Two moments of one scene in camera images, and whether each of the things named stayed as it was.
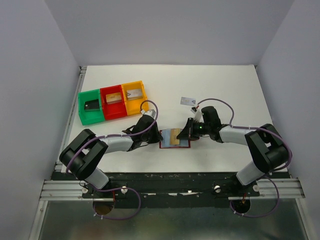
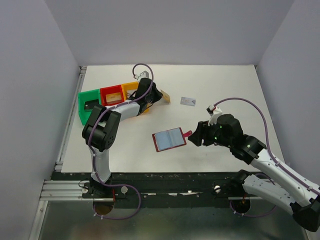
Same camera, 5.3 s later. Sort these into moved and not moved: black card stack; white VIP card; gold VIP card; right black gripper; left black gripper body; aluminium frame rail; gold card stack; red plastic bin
Moved: right black gripper; gold VIP card; left black gripper body
Not moved: red plastic bin; gold card stack; white VIP card; black card stack; aluminium frame rail
